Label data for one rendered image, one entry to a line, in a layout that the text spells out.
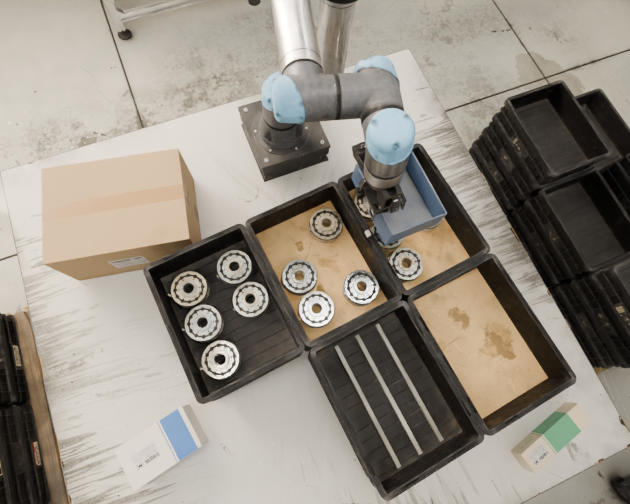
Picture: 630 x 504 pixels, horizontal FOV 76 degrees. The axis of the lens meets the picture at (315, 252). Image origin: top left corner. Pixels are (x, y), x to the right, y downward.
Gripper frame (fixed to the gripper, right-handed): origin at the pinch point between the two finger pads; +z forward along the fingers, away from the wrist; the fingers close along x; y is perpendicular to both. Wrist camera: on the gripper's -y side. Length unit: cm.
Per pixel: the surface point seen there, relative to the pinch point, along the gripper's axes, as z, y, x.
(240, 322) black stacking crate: 24, 12, -44
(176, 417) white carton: 24, 30, -69
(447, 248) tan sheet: 32.9, 11.9, 22.3
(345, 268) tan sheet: 28.5, 7.2, -9.9
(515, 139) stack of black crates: 73, -28, 84
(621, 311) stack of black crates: 74, 53, 87
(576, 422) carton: 42, 72, 37
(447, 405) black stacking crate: 30, 53, 2
